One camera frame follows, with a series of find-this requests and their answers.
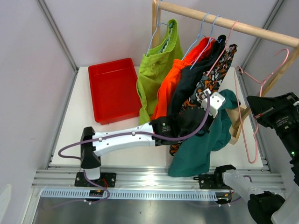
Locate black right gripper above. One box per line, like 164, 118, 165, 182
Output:
247, 90, 299, 159

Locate pink hanger of teal shorts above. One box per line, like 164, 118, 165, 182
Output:
233, 48, 290, 164

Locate pink hanger of camouflage shorts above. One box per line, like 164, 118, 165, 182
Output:
206, 20, 239, 76

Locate teal green shorts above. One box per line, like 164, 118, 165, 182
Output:
168, 90, 238, 177

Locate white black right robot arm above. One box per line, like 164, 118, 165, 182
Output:
213, 92, 299, 224

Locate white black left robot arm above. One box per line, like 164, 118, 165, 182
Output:
80, 107, 213, 187

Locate orange grey camouflage shorts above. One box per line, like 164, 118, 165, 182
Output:
168, 43, 239, 157

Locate black shorts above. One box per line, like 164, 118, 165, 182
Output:
167, 35, 227, 115

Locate blue hanger of black shorts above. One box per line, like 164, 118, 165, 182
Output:
189, 14, 221, 70

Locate blue hanger of orange shorts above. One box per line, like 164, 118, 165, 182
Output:
181, 12, 212, 60

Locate lime green shorts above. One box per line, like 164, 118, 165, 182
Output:
136, 19, 183, 125

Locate blue hanger of green shorts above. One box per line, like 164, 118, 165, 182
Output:
145, 0, 173, 56

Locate wooden clothes rack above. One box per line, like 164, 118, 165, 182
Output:
151, 0, 299, 146

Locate red plastic bin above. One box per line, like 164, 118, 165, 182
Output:
88, 58, 142, 125

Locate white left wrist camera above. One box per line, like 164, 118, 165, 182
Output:
200, 89, 226, 119

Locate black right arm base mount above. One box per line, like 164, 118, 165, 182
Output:
193, 174, 228, 189

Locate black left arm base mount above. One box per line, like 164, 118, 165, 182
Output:
74, 172, 117, 188

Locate slotted grey cable duct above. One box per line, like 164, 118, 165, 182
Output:
41, 188, 230, 201

